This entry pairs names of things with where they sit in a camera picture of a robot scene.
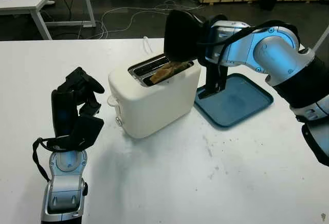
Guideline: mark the clear toaster knob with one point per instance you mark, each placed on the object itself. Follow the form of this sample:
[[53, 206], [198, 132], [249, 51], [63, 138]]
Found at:
[[119, 121]]

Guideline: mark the white office desk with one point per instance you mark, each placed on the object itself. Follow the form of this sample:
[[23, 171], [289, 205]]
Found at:
[[36, 0]]

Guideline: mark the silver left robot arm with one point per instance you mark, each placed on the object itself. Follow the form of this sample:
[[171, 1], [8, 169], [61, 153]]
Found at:
[[65, 183]]

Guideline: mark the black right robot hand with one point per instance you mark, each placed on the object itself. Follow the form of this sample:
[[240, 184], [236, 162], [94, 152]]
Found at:
[[181, 36]]

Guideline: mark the cream white toaster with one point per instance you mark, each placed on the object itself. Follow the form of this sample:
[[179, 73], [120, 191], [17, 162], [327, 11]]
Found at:
[[154, 103]]

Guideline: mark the blue plastic tray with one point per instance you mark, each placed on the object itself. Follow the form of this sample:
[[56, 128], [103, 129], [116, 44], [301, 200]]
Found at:
[[239, 103]]

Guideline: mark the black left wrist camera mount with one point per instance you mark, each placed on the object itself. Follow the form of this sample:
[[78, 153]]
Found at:
[[87, 131]]

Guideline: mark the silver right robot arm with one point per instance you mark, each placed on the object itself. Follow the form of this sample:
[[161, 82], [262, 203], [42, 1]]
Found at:
[[272, 52]]

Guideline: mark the slice of brown bread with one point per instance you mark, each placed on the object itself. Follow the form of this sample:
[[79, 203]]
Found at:
[[167, 71]]

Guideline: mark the white toaster lever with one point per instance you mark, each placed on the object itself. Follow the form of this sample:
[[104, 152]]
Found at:
[[112, 101]]

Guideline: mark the white side table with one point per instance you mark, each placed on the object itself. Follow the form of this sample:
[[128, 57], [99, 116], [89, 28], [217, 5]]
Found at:
[[321, 39]]

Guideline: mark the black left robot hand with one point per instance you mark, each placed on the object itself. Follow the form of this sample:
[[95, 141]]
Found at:
[[60, 113]]

